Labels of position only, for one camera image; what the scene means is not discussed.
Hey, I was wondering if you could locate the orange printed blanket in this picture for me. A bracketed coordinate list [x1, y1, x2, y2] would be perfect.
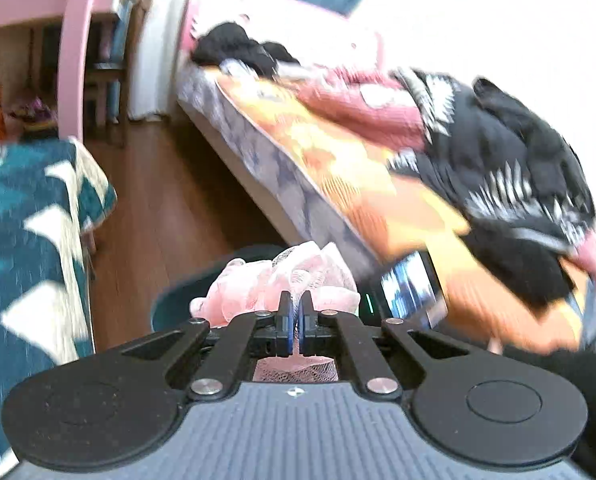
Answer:
[218, 72, 591, 356]

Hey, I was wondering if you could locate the pink desk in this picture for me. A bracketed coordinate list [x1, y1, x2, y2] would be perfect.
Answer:
[0, 0, 131, 143]

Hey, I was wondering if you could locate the dark teal trash bin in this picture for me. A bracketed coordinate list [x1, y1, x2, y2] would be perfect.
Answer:
[150, 244, 291, 333]

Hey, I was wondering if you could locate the pink cloth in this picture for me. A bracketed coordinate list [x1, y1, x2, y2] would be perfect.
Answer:
[570, 232, 596, 291]

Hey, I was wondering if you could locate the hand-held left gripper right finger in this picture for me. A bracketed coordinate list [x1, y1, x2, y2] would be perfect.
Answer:
[298, 290, 481, 401]

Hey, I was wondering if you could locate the pink-red knitted cloth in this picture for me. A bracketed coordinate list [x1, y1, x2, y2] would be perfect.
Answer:
[273, 67, 429, 151]

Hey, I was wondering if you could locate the colourful toy pile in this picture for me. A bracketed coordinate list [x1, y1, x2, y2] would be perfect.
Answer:
[8, 97, 58, 141]

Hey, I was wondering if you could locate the wooden chair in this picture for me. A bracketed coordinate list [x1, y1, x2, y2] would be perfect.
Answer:
[85, 0, 151, 148]

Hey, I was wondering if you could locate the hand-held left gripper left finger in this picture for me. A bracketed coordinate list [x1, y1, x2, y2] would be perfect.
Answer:
[120, 290, 295, 403]

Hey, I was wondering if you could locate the pink mesh bath sponge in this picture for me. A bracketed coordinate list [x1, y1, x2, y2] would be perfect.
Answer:
[190, 241, 361, 383]

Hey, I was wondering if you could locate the black clothes pile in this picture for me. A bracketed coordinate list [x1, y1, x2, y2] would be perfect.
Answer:
[193, 22, 301, 78]

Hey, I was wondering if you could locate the teal and white quilt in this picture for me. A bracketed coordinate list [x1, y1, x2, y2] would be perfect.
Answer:
[0, 137, 118, 476]

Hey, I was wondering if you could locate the black white-patterned garment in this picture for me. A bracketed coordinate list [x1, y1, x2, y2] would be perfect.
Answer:
[388, 67, 596, 311]

